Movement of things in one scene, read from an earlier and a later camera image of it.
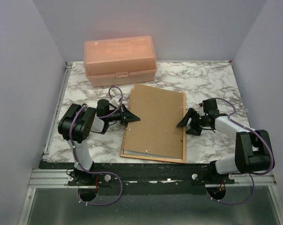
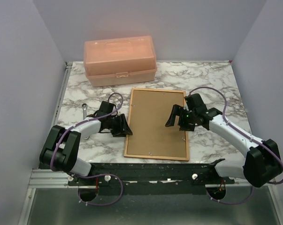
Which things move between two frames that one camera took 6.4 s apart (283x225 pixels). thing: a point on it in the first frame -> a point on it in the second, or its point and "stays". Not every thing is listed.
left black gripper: [126, 116] -> [123, 129]
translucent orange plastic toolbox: [116, 61] stays
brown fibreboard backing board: [156, 134] stays
